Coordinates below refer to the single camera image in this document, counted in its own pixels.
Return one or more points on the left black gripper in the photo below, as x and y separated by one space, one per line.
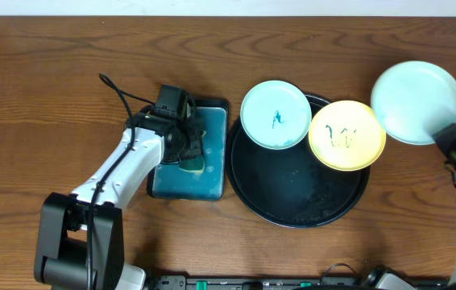
195 143

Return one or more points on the green yellow sponge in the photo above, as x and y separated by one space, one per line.
196 165

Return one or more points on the white plate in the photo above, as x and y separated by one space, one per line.
413 100
275 115

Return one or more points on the yellow plate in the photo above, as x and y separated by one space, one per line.
346 136

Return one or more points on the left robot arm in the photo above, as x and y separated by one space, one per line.
81 241

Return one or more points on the rectangular black water tray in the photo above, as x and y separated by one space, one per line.
169 182

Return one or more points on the round black serving tray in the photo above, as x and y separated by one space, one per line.
290 187

